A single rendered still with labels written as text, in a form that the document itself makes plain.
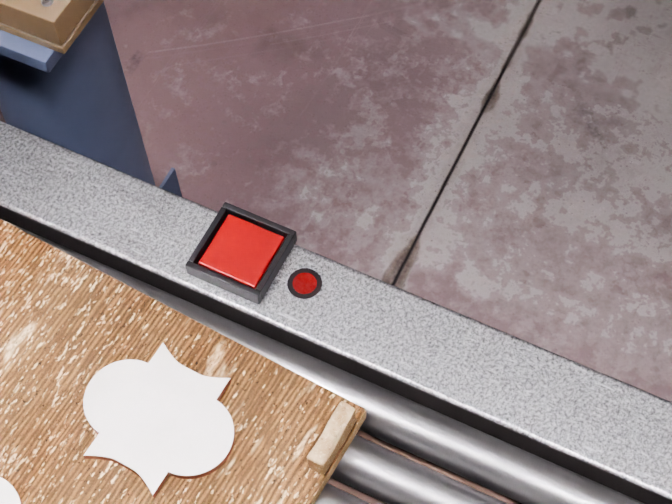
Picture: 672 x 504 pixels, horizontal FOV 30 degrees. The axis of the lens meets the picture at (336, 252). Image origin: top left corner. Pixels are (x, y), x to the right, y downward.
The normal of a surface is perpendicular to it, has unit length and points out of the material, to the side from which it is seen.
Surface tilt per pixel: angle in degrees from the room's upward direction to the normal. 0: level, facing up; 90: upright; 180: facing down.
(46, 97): 90
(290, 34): 0
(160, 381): 0
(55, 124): 90
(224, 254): 0
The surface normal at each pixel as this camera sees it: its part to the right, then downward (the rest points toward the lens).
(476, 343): -0.03, -0.50
